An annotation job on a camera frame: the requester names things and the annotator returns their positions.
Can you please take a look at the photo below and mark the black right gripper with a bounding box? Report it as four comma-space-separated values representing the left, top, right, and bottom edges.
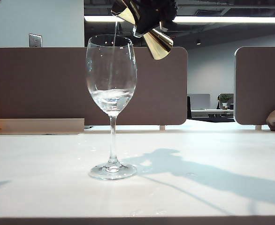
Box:
132, 0, 178, 38

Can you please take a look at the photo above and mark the gold metal jigger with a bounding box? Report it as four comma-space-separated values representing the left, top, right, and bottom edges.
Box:
110, 0, 175, 61

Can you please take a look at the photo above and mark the clear wine glass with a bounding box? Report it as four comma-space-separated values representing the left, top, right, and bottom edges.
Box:
85, 34, 138, 181

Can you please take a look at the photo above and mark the long ceiling light strip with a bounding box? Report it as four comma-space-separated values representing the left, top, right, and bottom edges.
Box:
84, 15, 275, 24

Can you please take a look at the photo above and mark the grey background partition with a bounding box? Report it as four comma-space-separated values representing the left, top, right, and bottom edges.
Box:
190, 93, 211, 110

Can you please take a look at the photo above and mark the black office chair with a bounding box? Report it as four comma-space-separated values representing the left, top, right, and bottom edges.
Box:
187, 95, 192, 120

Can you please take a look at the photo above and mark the green potted plant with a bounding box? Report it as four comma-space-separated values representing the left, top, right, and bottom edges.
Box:
217, 93, 234, 110

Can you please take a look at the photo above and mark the white background desk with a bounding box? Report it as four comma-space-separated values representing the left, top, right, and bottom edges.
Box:
191, 108, 235, 119

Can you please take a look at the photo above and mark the narrow brown desk partition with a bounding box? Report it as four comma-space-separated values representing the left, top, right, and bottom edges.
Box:
234, 46, 275, 126

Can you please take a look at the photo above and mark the wide brown desk partition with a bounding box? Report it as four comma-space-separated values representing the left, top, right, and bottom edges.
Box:
0, 46, 189, 126

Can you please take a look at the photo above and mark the metal wall switch plate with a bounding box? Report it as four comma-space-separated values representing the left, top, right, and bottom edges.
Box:
29, 33, 43, 48

